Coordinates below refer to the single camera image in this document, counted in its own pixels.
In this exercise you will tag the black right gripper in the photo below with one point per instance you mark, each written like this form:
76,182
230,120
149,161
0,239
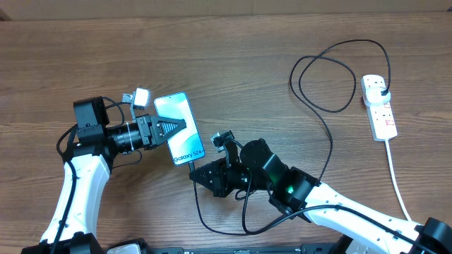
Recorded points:
221,181

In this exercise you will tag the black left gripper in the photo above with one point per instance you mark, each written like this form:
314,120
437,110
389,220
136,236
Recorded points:
153,122

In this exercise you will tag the blue screen Galaxy smartphone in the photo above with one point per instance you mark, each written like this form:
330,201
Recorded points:
186,144

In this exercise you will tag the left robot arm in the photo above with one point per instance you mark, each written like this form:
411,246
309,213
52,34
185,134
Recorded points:
88,163

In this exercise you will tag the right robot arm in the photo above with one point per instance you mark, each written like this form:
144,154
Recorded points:
295,193

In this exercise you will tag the white charger plug adapter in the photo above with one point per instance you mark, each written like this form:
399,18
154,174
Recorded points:
376,95

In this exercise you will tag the white power strip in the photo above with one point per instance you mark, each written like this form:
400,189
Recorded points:
381,119

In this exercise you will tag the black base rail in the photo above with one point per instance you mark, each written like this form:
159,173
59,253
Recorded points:
309,248

